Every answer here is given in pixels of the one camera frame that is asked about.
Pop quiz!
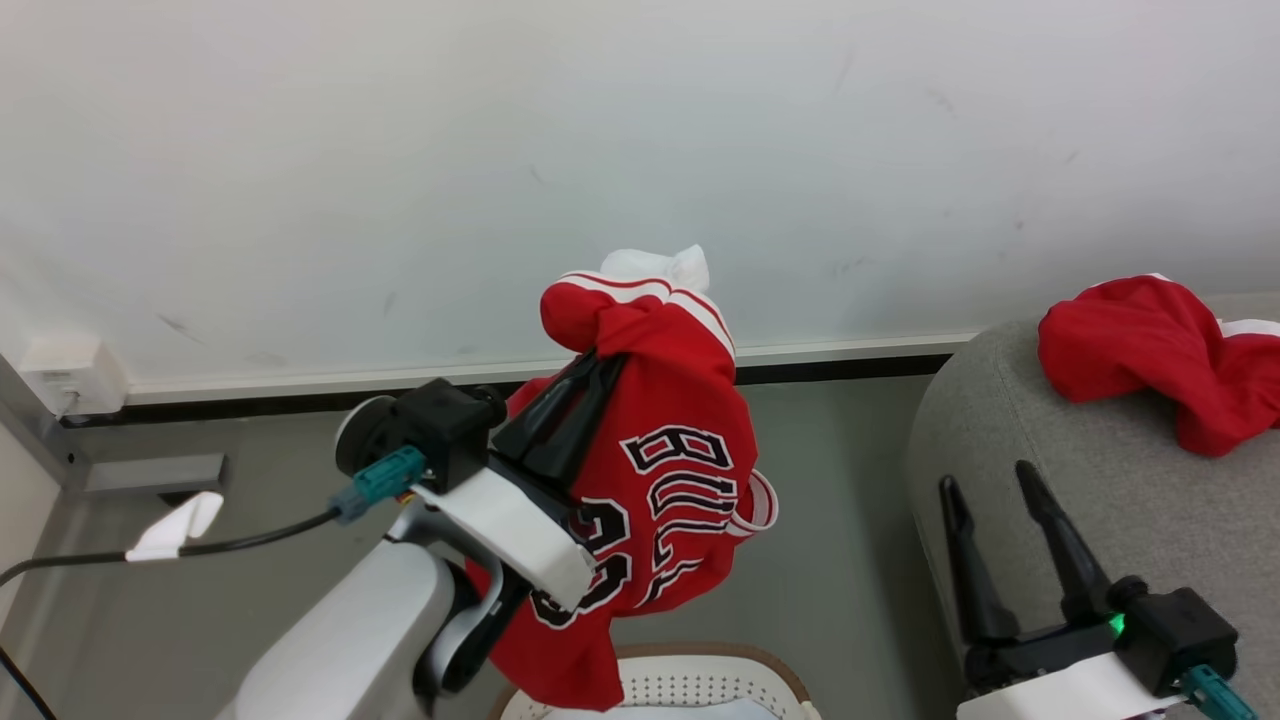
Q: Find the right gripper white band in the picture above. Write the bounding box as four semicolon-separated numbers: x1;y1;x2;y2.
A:
937;459;1189;720

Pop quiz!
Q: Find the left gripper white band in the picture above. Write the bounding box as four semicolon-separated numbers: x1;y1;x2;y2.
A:
413;352;630;614

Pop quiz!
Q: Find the red Bulls basketball jersey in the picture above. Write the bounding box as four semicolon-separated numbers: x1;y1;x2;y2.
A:
464;270;780;713

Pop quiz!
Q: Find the plain red garment white trim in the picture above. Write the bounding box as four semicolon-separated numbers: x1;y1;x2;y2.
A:
1036;272;1280;459

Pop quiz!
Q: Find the white perforated basket brown rim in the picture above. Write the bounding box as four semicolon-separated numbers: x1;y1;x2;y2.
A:
489;643;823;720

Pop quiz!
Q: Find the grey fabric sofa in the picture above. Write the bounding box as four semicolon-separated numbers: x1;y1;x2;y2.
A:
904;290;1280;720

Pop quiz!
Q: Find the dark baseboard with white edge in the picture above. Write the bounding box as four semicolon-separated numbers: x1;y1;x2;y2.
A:
60;332;981;429

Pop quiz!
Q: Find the white tape tag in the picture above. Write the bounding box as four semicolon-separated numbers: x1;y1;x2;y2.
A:
124;491;225;563

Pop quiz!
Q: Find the black cable with teal plug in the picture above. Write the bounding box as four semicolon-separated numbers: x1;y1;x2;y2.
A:
0;446;429;591
1178;664;1263;720

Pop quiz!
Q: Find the grey metal floor bracket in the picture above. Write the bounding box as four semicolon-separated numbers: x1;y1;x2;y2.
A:
0;352;230;503

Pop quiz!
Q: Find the white wall socket box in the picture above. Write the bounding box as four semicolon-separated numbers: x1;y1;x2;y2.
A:
19;334;130;418

